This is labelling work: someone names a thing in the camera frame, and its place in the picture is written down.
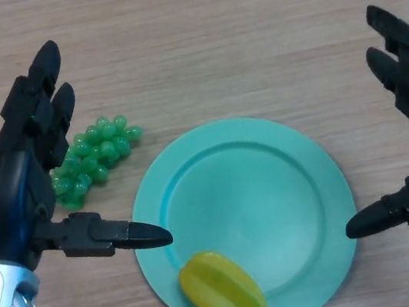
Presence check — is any yellow starfruit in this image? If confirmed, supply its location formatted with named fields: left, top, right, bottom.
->
left=175, top=242, right=269, bottom=307

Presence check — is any green grape bunch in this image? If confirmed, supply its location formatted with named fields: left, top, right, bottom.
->
left=42, top=110, right=154, bottom=215

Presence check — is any teal round plate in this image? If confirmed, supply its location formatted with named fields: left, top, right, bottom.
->
left=116, top=100, right=372, bottom=307

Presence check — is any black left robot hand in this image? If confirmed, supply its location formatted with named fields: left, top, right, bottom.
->
left=0, top=25, right=176, bottom=276

